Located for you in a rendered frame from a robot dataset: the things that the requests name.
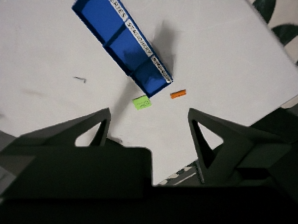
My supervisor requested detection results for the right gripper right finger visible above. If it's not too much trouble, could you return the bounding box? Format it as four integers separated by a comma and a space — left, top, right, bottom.
187, 108, 291, 185

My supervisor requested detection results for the grey metal bolt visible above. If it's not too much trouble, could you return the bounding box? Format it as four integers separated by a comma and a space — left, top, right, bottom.
74, 78, 87, 84

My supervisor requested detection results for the green sticky note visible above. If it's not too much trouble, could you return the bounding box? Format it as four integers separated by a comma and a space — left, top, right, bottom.
133, 95, 152, 111

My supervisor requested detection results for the blue rack of labelled bins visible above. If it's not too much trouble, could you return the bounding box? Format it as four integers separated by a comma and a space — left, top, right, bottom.
72, 0, 174, 98

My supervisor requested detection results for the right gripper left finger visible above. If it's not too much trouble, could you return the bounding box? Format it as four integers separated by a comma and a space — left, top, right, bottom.
9, 107, 111, 146

